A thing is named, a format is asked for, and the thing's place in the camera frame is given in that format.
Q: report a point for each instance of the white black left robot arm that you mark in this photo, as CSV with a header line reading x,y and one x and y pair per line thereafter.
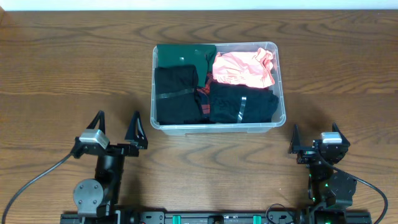
x,y
96,199

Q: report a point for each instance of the dark navy garment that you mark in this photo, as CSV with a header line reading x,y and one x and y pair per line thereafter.
x,y
241,104

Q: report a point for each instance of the clear plastic storage bin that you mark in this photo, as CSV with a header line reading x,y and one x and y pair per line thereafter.
x,y
278,119

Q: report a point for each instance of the red navy plaid shirt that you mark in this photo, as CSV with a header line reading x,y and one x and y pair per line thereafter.
x,y
204,94

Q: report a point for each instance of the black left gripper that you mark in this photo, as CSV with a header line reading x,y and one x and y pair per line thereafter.
x,y
129,149

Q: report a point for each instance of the pink garment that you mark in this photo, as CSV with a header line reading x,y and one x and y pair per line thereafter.
x,y
252,69

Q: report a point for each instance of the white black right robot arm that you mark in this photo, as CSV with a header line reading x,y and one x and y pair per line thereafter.
x,y
330,190

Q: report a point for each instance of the black garment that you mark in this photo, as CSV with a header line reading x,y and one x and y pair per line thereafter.
x,y
176,97

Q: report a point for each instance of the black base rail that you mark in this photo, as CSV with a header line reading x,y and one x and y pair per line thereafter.
x,y
189,218

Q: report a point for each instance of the dark green garment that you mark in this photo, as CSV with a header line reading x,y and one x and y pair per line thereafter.
x,y
202,56

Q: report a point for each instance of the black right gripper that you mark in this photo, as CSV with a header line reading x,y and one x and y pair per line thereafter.
x,y
306,154

